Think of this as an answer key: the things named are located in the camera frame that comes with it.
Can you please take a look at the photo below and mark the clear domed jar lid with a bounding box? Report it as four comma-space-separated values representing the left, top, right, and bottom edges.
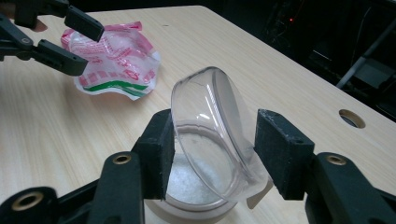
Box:
170, 65, 270, 203

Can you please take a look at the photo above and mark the black computer tower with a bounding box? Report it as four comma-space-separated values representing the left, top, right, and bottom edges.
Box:
267, 0, 316, 50

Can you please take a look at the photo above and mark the pink plastic sugar bag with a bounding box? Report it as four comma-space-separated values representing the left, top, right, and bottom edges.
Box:
60, 21, 163, 101

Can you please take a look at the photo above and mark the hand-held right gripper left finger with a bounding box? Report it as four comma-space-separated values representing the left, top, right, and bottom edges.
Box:
88, 108, 176, 224

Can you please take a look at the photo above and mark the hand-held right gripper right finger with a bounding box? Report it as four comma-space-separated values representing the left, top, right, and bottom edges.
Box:
254, 108, 395, 224

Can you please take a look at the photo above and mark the clear jar with beige rim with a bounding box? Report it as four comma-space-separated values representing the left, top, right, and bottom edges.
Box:
144, 136, 275, 224

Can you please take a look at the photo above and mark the white desk leg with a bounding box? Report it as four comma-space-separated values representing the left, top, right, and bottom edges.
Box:
335, 18, 396, 90

